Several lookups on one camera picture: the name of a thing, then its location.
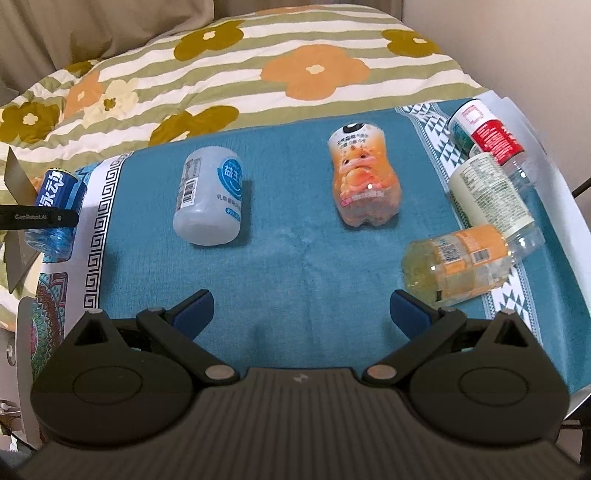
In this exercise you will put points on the black GenRobot gripper tip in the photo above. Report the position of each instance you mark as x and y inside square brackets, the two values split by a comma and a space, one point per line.
[22, 217]

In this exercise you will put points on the white blue label bottle cup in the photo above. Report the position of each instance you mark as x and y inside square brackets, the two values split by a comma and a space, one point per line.
[208, 210]

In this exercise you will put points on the pale green label bottle cup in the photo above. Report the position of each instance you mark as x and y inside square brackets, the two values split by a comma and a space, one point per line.
[486, 195]

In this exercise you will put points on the beige curtain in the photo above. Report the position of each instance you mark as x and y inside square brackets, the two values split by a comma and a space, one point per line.
[41, 37]

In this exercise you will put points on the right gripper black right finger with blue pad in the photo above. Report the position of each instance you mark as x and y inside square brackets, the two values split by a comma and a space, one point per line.
[482, 382]

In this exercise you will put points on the red label clear bottle cup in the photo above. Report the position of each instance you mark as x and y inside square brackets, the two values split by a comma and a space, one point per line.
[475, 129]

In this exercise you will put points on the floral striped quilt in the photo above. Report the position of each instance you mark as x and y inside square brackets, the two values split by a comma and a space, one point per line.
[271, 67]

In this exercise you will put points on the orange cartoon bottle cup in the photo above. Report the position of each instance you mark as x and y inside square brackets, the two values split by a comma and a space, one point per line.
[365, 187]

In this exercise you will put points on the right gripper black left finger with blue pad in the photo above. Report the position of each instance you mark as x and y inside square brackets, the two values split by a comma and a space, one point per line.
[125, 381]

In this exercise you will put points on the orange label clear bottle cup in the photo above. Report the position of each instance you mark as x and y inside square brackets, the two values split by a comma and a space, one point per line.
[456, 267]

